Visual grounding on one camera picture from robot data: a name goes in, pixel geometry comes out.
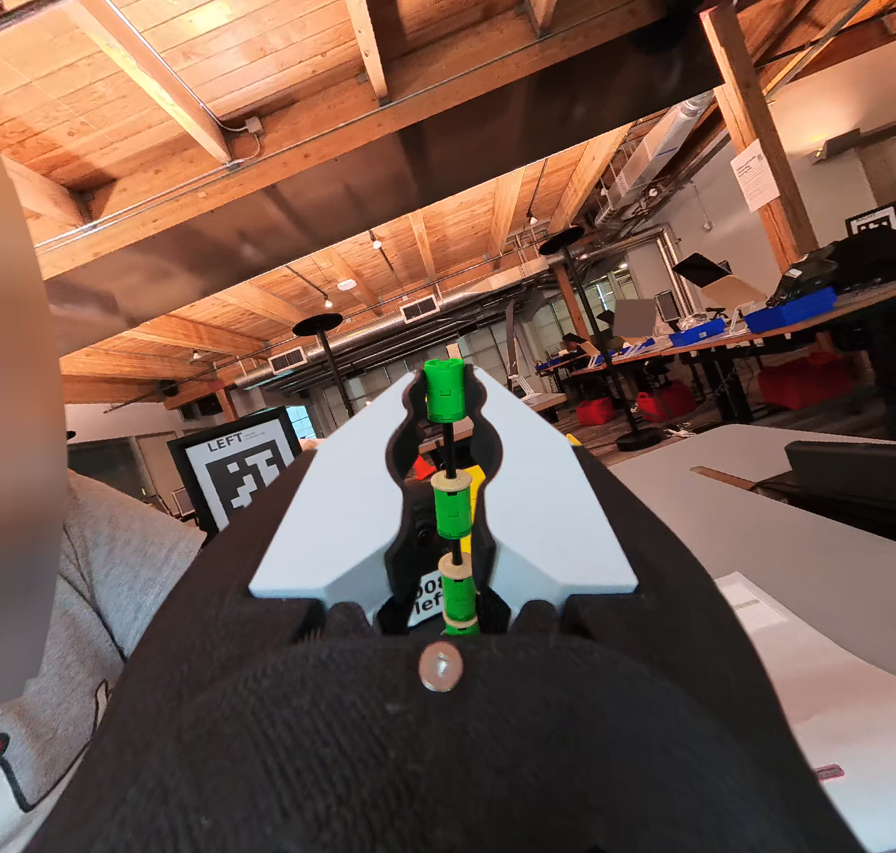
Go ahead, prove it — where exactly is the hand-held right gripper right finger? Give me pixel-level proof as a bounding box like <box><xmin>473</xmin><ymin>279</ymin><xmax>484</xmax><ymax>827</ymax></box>
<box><xmin>469</xmin><ymin>366</ymin><xmax>639</xmax><ymax>616</ymax></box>

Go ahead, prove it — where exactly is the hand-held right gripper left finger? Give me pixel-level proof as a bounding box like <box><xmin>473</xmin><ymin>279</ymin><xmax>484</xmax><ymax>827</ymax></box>
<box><xmin>248</xmin><ymin>370</ymin><xmax>422</xmax><ymax>619</ymax></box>

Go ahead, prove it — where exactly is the toy bamboo stalk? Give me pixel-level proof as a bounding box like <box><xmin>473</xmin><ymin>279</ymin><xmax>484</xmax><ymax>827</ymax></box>
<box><xmin>430</xmin><ymin>419</ymin><xmax>483</xmax><ymax>637</ymax></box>

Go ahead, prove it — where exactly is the large green cylinder brick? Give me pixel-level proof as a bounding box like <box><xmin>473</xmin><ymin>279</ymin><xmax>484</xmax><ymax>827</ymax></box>
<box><xmin>423</xmin><ymin>358</ymin><xmax>467</xmax><ymax>424</ymax></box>

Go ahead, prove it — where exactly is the curved desk lamp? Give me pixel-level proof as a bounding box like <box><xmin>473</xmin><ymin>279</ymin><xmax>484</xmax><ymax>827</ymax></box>
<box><xmin>505</xmin><ymin>300</ymin><xmax>540</xmax><ymax>406</ymax></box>

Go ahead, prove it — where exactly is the black desk device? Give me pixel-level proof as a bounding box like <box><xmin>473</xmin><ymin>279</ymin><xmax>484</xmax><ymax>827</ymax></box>
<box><xmin>752</xmin><ymin>440</ymin><xmax>896</xmax><ymax>539</ymax></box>

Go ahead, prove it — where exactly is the framed marker sign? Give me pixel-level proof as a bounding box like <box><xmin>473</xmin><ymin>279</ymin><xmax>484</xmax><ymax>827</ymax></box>
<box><xmin>845</xmin><ymin>203</ymin><xmax>896</xmax><ymax>238</ymax></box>
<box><xmin>167</xmin><ymin>405</ymin><xmax>303</xmax><ymax>535</ymax></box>

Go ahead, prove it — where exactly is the black floor lamp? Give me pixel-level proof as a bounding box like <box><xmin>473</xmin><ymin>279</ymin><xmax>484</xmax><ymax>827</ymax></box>
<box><xmin>293</xmin><ymin>314</ymin><xmax>354</xmax><ymax>420</ymax></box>

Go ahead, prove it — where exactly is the blue plastic bin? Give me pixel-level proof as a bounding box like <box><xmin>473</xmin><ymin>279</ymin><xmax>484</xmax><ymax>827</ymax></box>
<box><xmin>743</xmin><ymin>286</ymin><xmax>837</xmax><ymax>334</ymax></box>
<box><xmin>668</xmin><ymin>319</ymin><xmax>727</xmax><ymax>348</ymax></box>

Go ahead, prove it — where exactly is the building instruction booklet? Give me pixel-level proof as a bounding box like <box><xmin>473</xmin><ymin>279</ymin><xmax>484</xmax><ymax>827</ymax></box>
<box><xmin>714</xmin><ymin>572</ymin><xmax>896</xmax><ymax>853</ymax></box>

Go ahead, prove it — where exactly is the white paper notice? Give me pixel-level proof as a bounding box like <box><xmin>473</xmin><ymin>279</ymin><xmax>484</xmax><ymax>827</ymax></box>
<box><xmin>730</xmin><ymin>139</ymin><xmax>780</xmax><ymax>211</ymax></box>

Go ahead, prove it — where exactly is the silver ventilation duct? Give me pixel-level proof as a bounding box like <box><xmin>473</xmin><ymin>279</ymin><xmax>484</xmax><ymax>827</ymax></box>
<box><xmin>234</xmin><ymin>265</ymin><xmax>561</xmax><ymax>388</ymax></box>

